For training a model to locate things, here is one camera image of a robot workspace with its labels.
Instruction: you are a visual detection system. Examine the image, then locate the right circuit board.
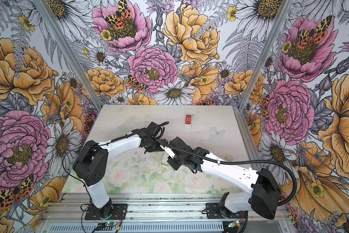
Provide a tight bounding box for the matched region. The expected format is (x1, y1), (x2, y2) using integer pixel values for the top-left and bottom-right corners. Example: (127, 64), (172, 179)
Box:
(228, 220), (240, 228)

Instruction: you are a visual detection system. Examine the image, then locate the circuit board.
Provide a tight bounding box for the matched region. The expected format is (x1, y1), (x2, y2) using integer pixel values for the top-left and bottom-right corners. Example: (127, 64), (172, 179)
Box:
(98, 221), (119, 229)
(228, 220), (240, 228)

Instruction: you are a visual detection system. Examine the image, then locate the aluminium frame rail front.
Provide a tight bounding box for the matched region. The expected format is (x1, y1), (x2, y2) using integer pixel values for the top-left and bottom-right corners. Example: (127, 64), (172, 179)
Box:
(43, 194), (289, 223)

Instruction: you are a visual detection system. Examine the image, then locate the red white remote control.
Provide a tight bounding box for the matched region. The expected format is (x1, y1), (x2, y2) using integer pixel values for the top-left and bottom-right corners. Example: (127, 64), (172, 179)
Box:
(184, 114), (193, 128)

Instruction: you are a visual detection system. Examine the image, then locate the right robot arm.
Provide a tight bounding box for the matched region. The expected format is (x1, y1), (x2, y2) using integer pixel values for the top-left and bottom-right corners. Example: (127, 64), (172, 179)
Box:
(160, 137), (281, 219)

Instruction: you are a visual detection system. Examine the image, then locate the left circuit board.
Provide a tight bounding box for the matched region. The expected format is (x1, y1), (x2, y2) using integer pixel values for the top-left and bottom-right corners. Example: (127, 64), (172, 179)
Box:
(98, 221), (119, 229)

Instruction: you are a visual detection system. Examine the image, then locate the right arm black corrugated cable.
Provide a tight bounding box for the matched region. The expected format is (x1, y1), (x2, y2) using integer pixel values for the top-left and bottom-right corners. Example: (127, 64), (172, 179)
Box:
(158, 139), (297, 207)

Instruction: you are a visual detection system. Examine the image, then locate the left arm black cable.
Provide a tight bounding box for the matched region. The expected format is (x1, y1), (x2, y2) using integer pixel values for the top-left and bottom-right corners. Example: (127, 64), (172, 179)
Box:
(61, 121), (170, 187)

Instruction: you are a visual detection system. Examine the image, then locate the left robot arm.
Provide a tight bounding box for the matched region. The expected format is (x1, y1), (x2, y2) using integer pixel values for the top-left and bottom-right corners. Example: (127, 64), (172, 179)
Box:
(73, 121), (169, 219)

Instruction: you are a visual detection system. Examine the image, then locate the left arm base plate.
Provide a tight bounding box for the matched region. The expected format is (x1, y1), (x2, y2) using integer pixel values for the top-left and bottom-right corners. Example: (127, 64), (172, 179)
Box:
(85, 203), (128, 220)

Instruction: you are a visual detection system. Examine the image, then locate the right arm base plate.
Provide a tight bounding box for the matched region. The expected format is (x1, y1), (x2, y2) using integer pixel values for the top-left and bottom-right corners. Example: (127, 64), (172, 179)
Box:
(202, 203), (246, 219)

